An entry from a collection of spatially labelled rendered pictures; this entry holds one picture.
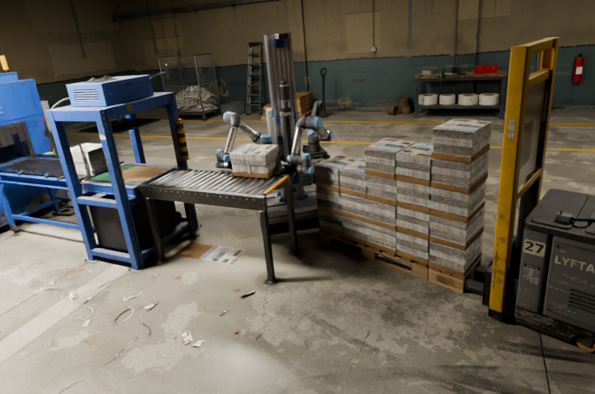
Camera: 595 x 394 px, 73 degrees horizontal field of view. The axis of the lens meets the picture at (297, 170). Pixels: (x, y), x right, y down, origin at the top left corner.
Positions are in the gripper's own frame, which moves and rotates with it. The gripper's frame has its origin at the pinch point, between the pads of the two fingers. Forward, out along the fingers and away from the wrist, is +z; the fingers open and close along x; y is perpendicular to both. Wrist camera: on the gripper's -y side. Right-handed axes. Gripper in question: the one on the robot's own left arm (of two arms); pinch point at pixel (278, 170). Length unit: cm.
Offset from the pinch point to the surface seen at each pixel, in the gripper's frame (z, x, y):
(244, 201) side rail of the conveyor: 1, 63, -4
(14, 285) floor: 219, 138, -79
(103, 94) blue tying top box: 130, 64, 86
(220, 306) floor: 10, 105, -79
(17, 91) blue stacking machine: 349, -1, 82
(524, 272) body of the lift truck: -203, 62, -35
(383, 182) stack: -102, 10, -1
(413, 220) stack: -128, 19, -28
